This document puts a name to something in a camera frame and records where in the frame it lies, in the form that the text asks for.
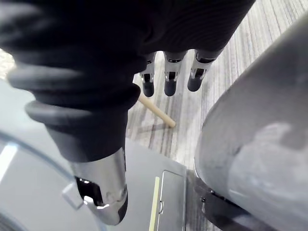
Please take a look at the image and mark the silver robot leg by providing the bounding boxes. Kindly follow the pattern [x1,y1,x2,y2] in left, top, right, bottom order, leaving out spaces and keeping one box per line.
[194,14,308,231]

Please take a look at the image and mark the wooden furniture leg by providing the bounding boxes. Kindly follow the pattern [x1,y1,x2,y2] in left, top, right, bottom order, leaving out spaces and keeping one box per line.
[139,96,176,128]

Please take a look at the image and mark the grey washing machine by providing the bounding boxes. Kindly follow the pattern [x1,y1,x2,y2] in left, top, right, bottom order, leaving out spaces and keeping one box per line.
[0,79,188,231]

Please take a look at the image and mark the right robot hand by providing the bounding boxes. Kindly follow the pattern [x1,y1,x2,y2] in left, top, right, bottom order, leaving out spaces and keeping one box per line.
[0,0,256,226]

